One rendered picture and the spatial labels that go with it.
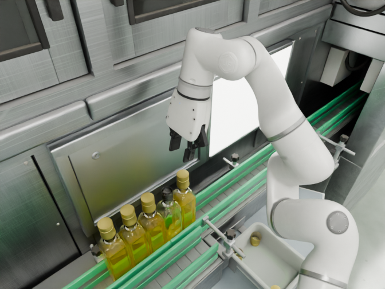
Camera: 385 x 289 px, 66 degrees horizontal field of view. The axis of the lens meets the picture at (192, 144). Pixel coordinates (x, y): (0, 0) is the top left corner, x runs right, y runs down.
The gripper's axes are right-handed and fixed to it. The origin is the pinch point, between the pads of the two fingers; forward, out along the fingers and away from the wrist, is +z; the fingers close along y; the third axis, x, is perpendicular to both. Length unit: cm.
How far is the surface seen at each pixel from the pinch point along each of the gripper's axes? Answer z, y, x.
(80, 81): -13.7, -15.4, -18.9
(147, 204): 12.5, 1.7, -9.9
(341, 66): -12, -8, 103
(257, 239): 39, 15, 32
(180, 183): 11.0, 0.7, 1.3
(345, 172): 33, 16, 100
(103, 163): 7.7, -12.4, -14.4
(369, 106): -3, 14, 91
